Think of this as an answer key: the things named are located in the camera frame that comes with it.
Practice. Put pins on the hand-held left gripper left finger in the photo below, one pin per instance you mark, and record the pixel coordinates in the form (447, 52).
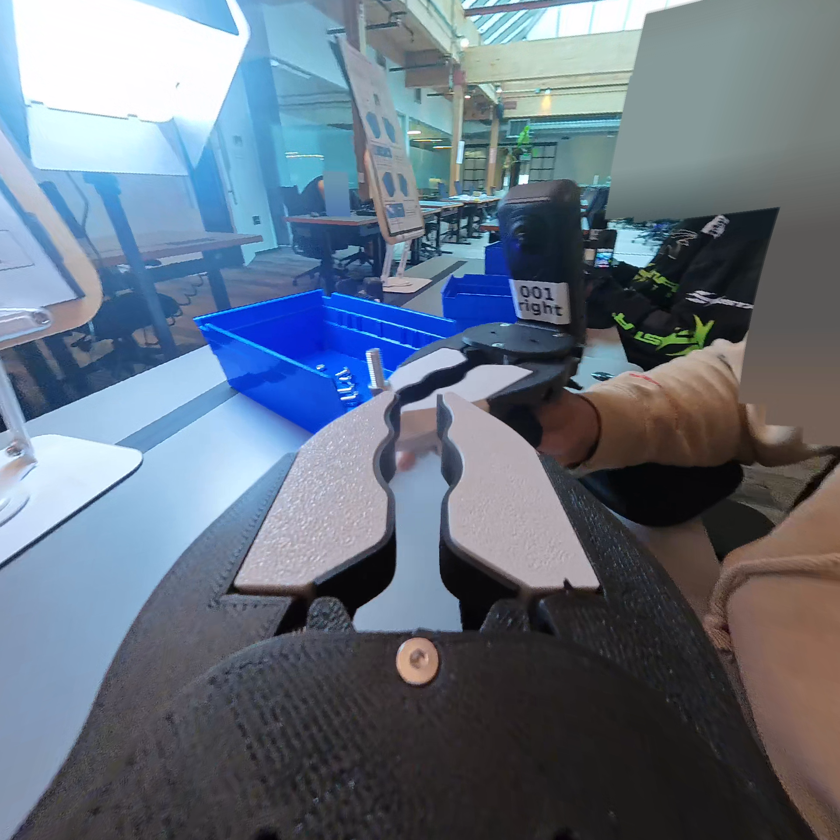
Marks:
(322, 515)

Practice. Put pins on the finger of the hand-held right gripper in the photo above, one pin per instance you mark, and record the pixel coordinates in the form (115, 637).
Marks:
(488, 383)
(423, 370)

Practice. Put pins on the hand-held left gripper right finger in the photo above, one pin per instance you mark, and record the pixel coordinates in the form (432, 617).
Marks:
(516, 515)

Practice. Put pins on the silver threaded bolt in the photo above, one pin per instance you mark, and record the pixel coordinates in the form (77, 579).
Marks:
(374, 370)

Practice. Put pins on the cluster of bolts with nuts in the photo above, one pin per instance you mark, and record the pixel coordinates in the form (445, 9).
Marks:
(345, 383)

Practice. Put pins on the blue plastic bin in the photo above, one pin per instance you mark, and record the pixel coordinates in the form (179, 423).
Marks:
(473, 302)
(263, 355)
(495, 259)

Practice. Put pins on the white tablet stand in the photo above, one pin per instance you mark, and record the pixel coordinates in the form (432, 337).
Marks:
(66, 479)

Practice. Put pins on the person's right forearm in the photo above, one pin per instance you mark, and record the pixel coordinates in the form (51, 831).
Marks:
(683, 414)

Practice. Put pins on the person's right hand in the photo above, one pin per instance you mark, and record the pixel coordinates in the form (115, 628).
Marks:
(574, 427)

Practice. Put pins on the black chair armrest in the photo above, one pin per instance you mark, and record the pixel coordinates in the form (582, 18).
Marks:
(670, 492)

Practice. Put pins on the wooden desk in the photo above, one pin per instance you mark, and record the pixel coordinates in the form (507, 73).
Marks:
(335, 221)
(184, 246)

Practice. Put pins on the cardboard sign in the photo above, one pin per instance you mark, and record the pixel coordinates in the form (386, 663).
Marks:
(387, 145)

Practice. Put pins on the person's beige hoodie torso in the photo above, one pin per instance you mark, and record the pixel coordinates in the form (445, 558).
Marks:
(788, 630)

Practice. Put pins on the white instruction sheet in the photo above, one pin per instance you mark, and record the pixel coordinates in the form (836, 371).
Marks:
(26, 263)

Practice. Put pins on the studio softbox light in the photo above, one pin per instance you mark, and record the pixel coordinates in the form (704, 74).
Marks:
(118, 66)

